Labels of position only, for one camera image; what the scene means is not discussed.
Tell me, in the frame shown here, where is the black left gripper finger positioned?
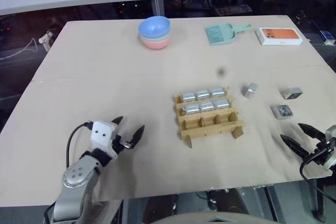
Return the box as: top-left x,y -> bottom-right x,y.
130,124 -> 146,146
110,116 -> 124,131

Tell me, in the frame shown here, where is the wooden rack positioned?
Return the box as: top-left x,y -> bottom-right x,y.
172,85 -> 245,148

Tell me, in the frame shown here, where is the pink plastic bowl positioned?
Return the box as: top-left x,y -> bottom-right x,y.
140,34 -> 172,51

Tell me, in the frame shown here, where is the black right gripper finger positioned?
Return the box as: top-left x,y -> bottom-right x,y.
297,122 -> 323,142
280,134 -> 310,159

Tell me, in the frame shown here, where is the blue plastic bowl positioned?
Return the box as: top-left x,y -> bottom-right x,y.
138,16 -> 170,38

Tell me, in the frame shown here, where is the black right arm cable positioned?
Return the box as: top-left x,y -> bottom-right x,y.
299,149 -> 336,205

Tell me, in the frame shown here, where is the small white floor device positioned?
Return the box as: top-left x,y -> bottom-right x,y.
38,30 -> 55,52

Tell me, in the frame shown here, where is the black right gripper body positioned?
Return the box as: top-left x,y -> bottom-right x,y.
306,141 -> 332,166

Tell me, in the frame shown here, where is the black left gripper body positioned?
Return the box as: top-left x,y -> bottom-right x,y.
111,129 -> 133,156

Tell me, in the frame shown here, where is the mint green dustpan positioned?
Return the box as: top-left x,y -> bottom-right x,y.
204,23 -> 251,46

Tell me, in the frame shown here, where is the white orange phone box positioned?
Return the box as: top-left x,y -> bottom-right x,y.
255,27 -> 306,47

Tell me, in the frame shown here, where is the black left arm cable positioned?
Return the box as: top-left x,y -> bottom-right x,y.
65,121 -> 93,169

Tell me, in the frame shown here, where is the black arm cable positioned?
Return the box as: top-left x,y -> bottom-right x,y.
65,121 -> 93,169
299,149 -> 336,205

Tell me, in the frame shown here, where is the small blue white box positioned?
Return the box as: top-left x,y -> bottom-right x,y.
319,30 -> 336,46

